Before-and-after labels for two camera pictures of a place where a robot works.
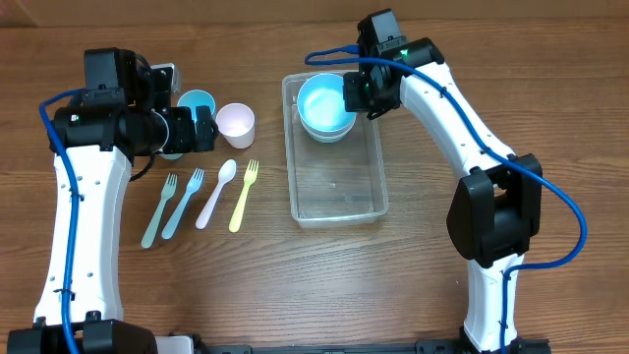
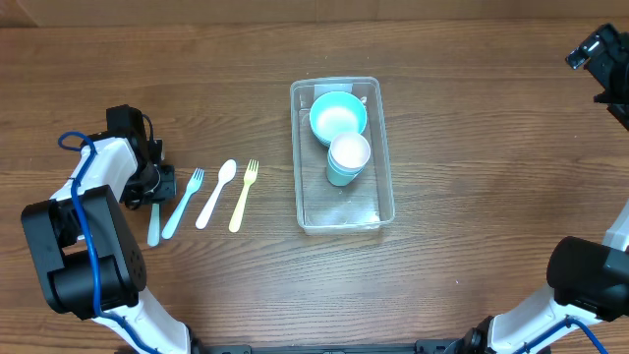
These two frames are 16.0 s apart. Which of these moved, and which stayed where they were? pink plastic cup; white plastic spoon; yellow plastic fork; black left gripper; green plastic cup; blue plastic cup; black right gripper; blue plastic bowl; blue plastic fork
Moved: green plastic cup; pink plastic cup; black right gripper; blue plastic cup; black left gripper; blue plastic bowl
Stayed: yellow plastic fork; blue plastic fork; white plastic spoon
